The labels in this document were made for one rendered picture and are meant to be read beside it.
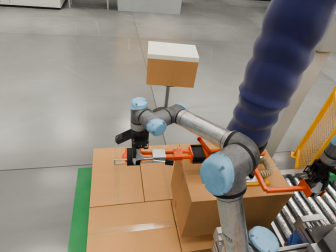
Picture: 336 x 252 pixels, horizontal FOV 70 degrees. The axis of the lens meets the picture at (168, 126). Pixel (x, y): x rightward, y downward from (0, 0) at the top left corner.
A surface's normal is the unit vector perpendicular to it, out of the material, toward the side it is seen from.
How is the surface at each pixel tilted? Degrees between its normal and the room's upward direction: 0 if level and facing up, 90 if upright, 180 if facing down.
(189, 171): 0
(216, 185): 83
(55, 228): 0
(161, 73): 90
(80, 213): 0
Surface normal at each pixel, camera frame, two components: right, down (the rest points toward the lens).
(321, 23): 0.36, 0.52
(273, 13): -0.95, 0.08
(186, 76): 0.04, 0.64
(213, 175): -0.78, 0.22
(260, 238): 0.20, -0.81
